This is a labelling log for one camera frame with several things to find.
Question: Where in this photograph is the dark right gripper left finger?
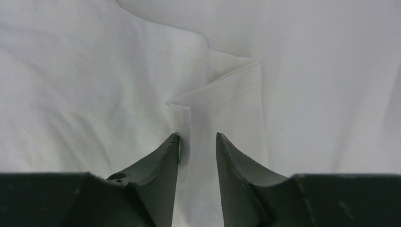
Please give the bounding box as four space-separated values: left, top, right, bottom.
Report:
0 133 180 227

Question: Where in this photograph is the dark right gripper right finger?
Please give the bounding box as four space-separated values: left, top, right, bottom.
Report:
216 133 401 227

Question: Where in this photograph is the white t shirt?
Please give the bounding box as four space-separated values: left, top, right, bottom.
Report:
0 0 401 227

